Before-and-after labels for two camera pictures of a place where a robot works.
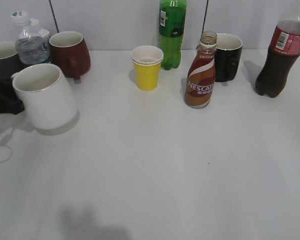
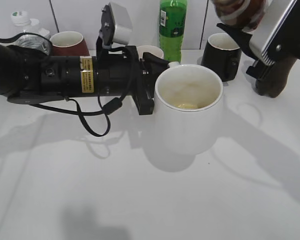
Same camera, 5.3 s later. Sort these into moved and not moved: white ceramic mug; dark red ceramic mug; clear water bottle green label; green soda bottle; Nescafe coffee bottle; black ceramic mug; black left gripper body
Moved: black left gripper body; Nescafe coffee bottle; white ceramic mug
Not moved: clear water bottle green label; green soda bottle; dark red ceramic mug; black ceramic mug
